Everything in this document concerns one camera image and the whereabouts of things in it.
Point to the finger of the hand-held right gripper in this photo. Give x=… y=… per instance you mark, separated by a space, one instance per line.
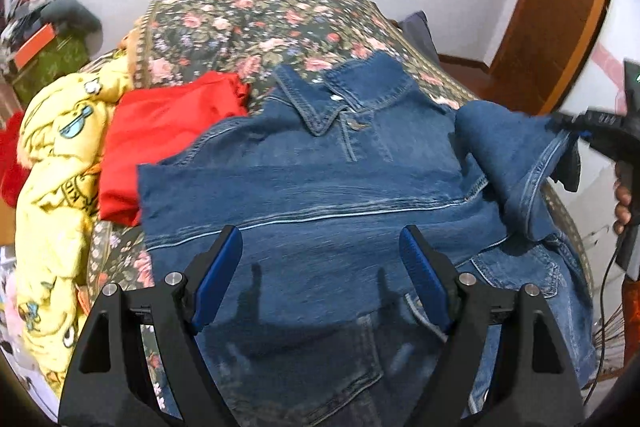
x=567 y=123

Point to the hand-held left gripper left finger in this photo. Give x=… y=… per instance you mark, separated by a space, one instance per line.
x=217 y=274

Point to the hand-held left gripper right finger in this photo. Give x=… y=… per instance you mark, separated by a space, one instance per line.
x=425 y=274

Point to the blue denim jacket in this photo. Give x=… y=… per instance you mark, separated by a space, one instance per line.
x=320 y=187

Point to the person's right hand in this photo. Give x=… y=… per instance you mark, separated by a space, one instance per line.
x=624 y=207

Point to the wooden door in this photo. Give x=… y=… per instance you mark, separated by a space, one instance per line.
x=550 y=17

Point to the red cloth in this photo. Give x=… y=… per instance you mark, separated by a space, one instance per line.
x=165 y=127

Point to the yellow printed garment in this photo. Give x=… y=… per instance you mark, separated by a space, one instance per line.
x=55 y=217

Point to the dark blue pillow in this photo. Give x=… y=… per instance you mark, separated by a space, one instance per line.
x=419 y=34

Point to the red fabric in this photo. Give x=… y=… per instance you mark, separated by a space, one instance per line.
x=11 y=162

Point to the floral bedspread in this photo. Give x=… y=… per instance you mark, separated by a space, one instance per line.
x=260 y=32

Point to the green patterned box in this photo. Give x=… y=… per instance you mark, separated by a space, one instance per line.
x=47 y=64

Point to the orange box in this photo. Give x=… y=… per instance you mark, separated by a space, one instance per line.
x=34 y=46

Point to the grey plush cushion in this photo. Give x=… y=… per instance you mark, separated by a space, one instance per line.
x=72 y=14

